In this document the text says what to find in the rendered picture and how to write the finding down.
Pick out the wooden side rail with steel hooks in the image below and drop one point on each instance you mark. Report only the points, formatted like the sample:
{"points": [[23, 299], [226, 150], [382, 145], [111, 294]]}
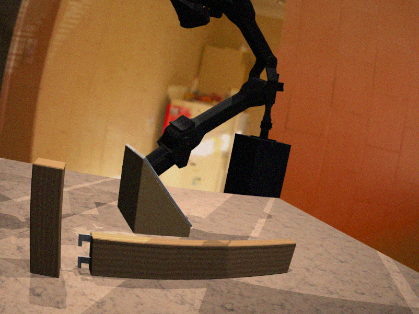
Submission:
{"points": [[178, 259]]}

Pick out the dark wooden post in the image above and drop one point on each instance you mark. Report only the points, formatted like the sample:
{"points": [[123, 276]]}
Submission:
{"points": [[46, 216]]}

